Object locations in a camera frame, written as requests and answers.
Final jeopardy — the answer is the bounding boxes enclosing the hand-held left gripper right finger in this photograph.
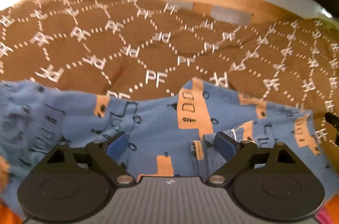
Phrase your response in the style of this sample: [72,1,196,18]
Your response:
[207,131,301,186]

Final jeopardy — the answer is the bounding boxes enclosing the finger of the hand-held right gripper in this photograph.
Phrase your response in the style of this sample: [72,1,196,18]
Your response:
[324,111,339,147]

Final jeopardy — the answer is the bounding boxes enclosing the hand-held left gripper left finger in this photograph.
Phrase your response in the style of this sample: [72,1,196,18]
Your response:
[38,131,135,186]

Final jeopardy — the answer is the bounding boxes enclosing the blue pants with orange print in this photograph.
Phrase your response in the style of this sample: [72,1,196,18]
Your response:
[0,77,323,205]

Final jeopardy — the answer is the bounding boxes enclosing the brown patterned blanket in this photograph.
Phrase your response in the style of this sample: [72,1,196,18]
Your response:
[0,0,339,149]

